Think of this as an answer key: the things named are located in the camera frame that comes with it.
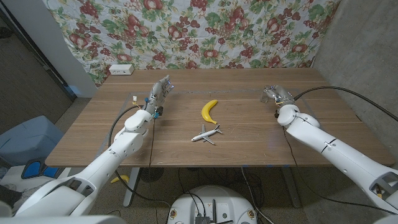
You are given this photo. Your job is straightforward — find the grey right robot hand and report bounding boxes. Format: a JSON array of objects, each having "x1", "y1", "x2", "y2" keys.
[{"x1": 267, "y1": 84, "x2": 295, "y2": 108}]

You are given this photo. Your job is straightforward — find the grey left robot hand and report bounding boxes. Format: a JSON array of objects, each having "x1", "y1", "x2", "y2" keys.
[{"x1": 143, "y1": 74, "x2": 175, "y2": 116}]

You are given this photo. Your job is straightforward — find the clear glass salt shaker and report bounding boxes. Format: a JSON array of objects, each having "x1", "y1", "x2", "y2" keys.
[{"x1": 259, "y1": 86, "x2": 282, "y2": 104}]

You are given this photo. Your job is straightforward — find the yellow toy banana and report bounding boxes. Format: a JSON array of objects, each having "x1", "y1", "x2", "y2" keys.
[{"x1": 201, "y1": 99, "x2": 219, "y2": 125}]

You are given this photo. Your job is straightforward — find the white toy airplane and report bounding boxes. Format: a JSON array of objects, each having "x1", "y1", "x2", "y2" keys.
[{"x1": 190, "y1": 124, "x2": 223, "y2": 146}]

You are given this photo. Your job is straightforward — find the white power strip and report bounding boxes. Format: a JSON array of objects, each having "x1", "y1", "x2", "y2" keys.
[{"x1": 108, "y1": 63, "x2": 135, "y2": 76}]

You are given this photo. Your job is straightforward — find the floral fruit print backdrop cloth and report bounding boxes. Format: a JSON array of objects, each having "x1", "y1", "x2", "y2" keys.
[{"x1": 42, "y1": 0, "x2": 341, "y2": 88}]

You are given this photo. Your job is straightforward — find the round black fan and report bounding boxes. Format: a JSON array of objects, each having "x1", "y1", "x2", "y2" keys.
[{"x1": 139, "y1": 167, "x2": 165, "y2": 183}]

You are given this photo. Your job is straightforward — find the grey table leg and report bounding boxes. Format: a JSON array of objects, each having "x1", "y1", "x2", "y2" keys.
[{"x1": 281, "y1": 167, "x2": 302, "y2": 208}]

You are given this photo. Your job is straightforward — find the yellow object under table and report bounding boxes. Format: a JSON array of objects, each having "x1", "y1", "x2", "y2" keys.
[{"x1": 110, "y1": 174, "x2": 130, "y2": 184}]

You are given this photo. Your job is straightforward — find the white table leg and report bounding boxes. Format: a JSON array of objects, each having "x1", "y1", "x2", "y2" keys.
[{"x1": 123, "y1": 167, "x2": 141, "y2": 208}]

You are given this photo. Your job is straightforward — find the white robot torso base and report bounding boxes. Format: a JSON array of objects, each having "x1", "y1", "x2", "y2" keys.
[{"x1": 166, "y1": 185, "x2": 258, "y2": 224}]

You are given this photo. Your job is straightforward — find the blue-grey plastic bin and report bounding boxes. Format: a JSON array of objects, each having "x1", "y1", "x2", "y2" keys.
[{"x1": 0, "y1": 115, "x2": 65, "y2": 167}]

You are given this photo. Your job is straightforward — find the blue and black pedal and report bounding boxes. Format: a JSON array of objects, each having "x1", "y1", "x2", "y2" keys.
[{"x1": 21, "y1": 158, "x2": 62, "y2": 180}]

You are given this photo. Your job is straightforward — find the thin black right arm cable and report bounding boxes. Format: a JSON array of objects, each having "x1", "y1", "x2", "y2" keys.
[{"x1": 281, "y1": 124, "x2": 398, "y2": 216}]

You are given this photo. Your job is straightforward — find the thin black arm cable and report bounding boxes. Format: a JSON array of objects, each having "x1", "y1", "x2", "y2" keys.
[
  {"x1": 148, "y1": 116, "x2": 159, "y2": 224},
  {"x1": 281, "y1": 124, "x2": 398, "y2": 216}
]

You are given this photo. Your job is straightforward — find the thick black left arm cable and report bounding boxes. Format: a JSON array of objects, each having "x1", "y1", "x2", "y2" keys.
[{"x1": 108, "y1": 105, "x2": 172, "y2": 208}]

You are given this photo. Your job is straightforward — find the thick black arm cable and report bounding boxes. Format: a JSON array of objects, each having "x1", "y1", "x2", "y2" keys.
[
  {"x1": 294, "y1": 86, "x2": 398, "y2": 123},
  {"x1": 108, "y1": 105, "x2": 172, "y2": 208}
]

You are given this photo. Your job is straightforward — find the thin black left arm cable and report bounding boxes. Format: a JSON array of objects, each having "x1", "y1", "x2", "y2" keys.
[{"x1": 148, "y1": 116, "x2": 159, "y2": 224}]

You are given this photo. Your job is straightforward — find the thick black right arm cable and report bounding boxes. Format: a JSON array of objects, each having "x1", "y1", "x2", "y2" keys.
[{"x1": 294, "y1": 86, "x2": 398, "y2": 123}]

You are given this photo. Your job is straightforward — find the grey floor cable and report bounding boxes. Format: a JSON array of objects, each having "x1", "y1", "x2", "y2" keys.
[{"x1": 241, "y1": 166, "x2": 275, "y2": 224}]

